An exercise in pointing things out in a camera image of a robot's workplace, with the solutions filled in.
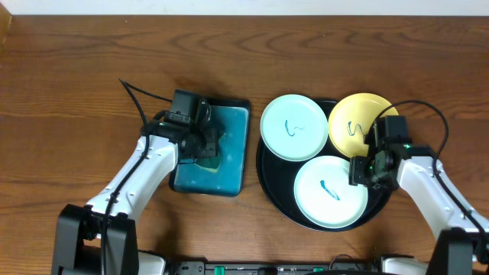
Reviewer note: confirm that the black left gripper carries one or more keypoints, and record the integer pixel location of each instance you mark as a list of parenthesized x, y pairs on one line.
[(208, 146)]

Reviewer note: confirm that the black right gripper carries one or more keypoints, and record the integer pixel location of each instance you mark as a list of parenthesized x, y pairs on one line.
[(357, 176)]

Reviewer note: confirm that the green yellow sponge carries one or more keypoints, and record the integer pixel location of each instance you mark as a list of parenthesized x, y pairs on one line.
[(211, 164)]

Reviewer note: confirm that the white plate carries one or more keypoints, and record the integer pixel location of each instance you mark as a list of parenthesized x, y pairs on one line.
[(324, 196)]

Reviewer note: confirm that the yellow plate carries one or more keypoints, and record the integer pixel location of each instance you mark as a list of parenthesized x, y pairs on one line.
[(350, 120)]

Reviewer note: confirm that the mint green plate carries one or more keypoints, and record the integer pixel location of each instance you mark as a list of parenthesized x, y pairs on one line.
[(294, 127)]

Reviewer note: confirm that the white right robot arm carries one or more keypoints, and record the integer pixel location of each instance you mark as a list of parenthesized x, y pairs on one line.
[(461, 233)]

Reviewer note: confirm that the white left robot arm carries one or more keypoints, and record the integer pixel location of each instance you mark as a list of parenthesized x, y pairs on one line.
[(100, 237)]

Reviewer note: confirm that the black rectangular water tray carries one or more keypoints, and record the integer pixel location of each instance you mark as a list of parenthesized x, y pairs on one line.
[(231, 118)]

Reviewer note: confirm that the round black tray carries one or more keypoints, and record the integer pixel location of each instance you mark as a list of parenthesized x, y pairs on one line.
[(277, 178)]

